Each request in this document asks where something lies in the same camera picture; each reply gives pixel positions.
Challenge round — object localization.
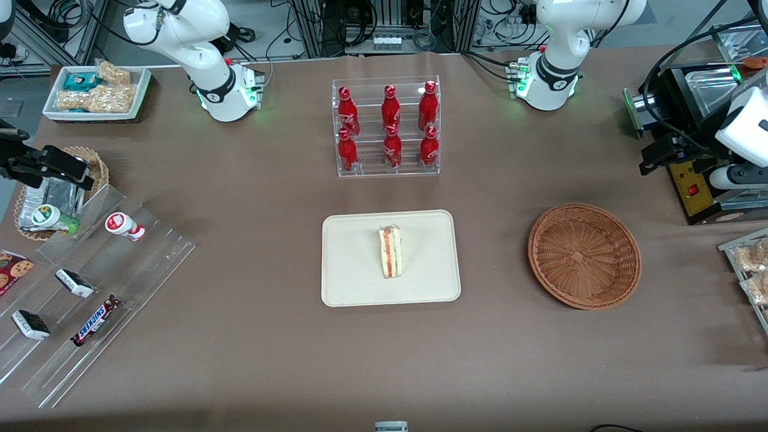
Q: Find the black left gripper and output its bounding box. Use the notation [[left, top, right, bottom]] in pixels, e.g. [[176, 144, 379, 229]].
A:
[[639, 136, 718, 176]]

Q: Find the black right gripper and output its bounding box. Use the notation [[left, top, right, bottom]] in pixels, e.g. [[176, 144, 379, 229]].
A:
[[0, 120, 95, 190]]

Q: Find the triangular sandwich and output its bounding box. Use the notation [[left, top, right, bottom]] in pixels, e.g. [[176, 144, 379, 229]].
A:
[[378, 224, 404, 279]]

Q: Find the small light wicker basket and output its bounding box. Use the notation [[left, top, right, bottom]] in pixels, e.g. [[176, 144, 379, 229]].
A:
[[13, 146, 110, 242]]

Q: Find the grey tray with snacks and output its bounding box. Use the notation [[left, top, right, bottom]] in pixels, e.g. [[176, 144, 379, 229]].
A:
[[718, 228, 768, 335]]

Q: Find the white rectangular snack tray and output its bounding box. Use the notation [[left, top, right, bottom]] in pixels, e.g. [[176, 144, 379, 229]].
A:
[[42, 65, 152, 124]]

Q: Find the round brown wicker basket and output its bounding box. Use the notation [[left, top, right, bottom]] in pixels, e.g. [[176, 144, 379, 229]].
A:
[[527, 203, 642, 311]]

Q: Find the cream rectangular serving tray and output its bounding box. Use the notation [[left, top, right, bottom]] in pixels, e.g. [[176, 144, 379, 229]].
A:
[[321, 209, 461, 308]]

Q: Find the silver foil packet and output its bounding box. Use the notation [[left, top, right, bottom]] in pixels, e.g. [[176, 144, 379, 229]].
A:
[[18, 177, 85, 232]]

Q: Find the green yogurt drink bottle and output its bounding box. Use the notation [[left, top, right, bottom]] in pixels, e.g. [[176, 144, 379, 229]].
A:
[[30, 204, 80, 235]]

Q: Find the rice cracker pack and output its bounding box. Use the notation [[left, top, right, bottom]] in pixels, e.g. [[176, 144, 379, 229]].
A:
[[56, 90, 91, 112], [88, 84, 138, 114], [96, 60, 131, 86]]

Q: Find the teal snack packet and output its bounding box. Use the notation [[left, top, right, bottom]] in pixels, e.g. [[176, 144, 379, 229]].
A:
[[63, 72, 100, 92]]

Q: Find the red yogurt drink bottle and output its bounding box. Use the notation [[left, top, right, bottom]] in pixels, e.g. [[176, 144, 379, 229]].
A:
[[105, 212, 146, 242]]

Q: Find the red cookie box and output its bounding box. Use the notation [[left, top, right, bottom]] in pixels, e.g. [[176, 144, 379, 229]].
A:
[[0, 250, 35, 298]]

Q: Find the black snack box white label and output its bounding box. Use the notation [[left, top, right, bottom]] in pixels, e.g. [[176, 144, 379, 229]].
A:
[[55, 268, 95, 299], [11, 310, 51, 341]]

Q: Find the clear bagged snack pack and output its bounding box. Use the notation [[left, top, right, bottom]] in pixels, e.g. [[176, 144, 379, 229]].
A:
[[739, 273, 768, 307], [732, 240, 768, 274]]

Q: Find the clear acrylic stepped display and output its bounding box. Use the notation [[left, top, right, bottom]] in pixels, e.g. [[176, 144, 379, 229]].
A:
[[0, 183, 197, 410]]

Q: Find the Snickers chocolate bar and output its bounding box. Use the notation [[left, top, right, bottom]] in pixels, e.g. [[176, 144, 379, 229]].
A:
[[71, 295, 122, 347]]

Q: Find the red cola bottle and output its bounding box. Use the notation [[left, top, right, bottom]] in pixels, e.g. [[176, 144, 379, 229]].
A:
[[419, 126, 440, 167], [337, 86, 361, 137], [337, 128, 359, 173], [382, 85, 401, 130], [418, 80, 439, 131], [383, 125, 403, 169]]

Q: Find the clear acrylic bottle rack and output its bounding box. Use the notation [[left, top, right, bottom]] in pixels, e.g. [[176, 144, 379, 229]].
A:
[[331, 76, 441, 178]]

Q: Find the aluminium equipment rack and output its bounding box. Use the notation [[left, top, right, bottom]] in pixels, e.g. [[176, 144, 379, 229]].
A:
[[291, 0, 481, 58]]

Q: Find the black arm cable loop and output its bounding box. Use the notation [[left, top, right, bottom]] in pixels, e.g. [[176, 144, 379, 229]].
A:
[[641, 11, 768, 151]]

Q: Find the aluminium profile frame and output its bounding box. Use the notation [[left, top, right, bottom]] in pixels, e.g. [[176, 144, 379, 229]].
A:
[[0, 0, 109, 77]]

